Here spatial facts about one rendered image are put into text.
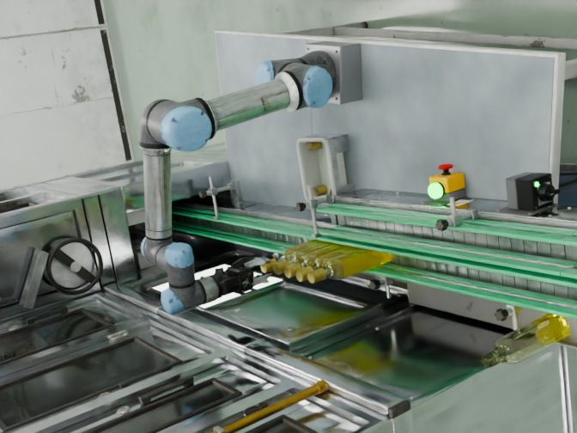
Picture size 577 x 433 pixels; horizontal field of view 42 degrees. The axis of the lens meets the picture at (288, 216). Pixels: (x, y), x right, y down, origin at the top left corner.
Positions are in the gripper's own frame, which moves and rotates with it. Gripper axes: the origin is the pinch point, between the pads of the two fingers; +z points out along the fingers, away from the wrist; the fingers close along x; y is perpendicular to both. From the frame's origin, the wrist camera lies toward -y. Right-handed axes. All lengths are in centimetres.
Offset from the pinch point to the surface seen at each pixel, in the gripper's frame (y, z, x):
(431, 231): 44, 28, 8
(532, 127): 70, 41, 34
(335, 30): -69, 96, 69
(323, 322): 26.0, -0.1, -12.6
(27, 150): -359, 37, 26
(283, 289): -9.5, 11.1, -12.4
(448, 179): 47, 34, 22
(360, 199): 14.6, 28.5, 15.4
